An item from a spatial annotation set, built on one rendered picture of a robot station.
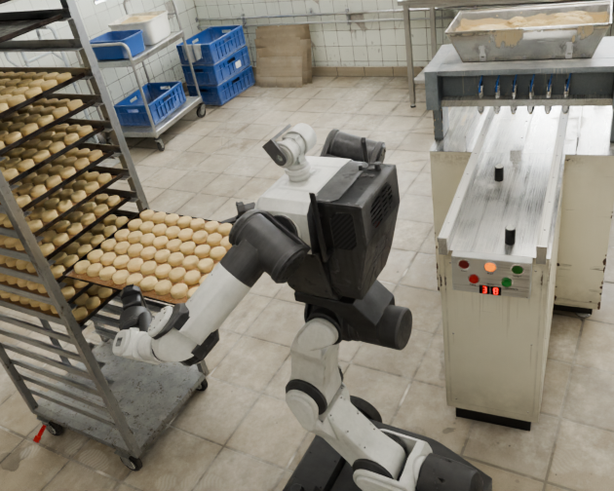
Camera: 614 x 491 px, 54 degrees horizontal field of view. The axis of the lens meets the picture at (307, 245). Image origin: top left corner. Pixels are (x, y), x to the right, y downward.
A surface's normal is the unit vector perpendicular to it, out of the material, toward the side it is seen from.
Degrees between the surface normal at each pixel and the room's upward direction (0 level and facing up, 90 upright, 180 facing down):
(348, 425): 46
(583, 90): 90
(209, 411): 0
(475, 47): 115
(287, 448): 0
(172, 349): 84
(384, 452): 32
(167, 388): 0
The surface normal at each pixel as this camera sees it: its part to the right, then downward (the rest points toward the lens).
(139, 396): -0.17, -0.82
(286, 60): -0.51, 0.18
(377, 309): 0.48, -0.49
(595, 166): -0.38, 0.57
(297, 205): -0.45, -0.25
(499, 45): -0.28, 0.86
